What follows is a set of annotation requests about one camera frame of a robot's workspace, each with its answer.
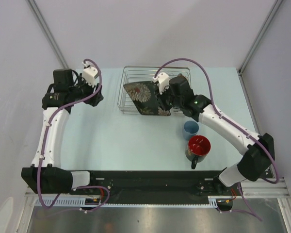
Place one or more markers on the dark mug red interior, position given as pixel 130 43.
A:
pixel 197 149

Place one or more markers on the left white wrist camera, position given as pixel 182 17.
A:
pixel 89 74

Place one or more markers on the light blue plastic cup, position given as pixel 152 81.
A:
pixel 190 129

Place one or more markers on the black floral square plate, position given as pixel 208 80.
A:
pixel 143 96

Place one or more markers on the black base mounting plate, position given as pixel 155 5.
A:
pixel 157 198

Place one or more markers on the metal wire dish rack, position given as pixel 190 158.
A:
pixel 132 74

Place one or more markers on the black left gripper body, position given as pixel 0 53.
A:
pixel 82 89

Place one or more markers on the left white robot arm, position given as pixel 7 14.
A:
pixel 45 175

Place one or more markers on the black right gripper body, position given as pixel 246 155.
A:
pixel 167 99

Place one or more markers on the aluminium frame rail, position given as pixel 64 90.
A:
pixel 197 186

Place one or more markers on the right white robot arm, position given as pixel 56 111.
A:
pixel 257 150

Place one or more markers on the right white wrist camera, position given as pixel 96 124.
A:
pixel 162 81

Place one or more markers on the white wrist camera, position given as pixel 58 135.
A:
pixel 89 74
pixel 162 81

